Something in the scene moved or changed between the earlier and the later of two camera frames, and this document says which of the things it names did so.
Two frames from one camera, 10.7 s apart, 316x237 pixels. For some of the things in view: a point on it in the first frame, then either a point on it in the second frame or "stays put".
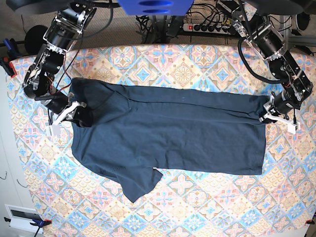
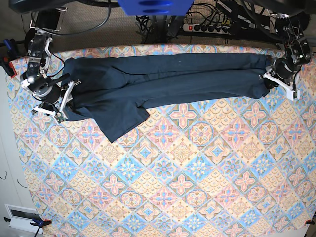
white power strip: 208,28 stays put
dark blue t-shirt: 128,135 -> 111,91
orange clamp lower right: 310,221 stays put
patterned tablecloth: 73,200 stays put
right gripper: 278,108 -> 284,72
